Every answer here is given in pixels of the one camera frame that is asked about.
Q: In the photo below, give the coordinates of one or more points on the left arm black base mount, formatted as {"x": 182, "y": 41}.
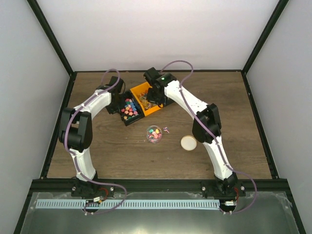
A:
{"x": 86, "y": 189}

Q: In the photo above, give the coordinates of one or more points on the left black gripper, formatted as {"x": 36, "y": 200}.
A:
{"x": 111, "y": 111}

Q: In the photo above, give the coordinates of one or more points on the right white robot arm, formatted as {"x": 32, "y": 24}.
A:
{"x": 206, "y": 119}

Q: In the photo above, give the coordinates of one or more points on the black bin with swirl lollipops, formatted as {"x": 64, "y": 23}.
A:
{"x": 167, "y": 101}

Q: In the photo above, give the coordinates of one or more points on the black aluminium frame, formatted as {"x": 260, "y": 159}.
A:
{"x": 124, "y": 158}

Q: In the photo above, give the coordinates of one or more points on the light blue slotted cable duct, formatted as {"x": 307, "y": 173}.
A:
{"x": 140, "y": 204}

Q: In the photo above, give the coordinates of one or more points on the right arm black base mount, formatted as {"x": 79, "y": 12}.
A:
{"x": 220, "y": 189}

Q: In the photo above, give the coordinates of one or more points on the clear plastic jar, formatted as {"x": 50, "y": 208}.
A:
{"x": 154, "y": 134}

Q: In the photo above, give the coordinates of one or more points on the round white jar lid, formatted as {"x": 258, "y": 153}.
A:
{"x": 188, "y": 143}

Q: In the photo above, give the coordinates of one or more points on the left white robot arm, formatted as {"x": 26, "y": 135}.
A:
{"x": 76, "y": 131}

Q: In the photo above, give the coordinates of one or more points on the yellow bin with lollipops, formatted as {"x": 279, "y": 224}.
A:
{"x": 139, "y": 93}

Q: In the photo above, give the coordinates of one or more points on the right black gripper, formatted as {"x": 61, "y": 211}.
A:
{"x": 150, "y": 98}

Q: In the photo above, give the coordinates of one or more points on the black bin with star candies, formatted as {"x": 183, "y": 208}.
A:
{"x": 130, "y": 111}

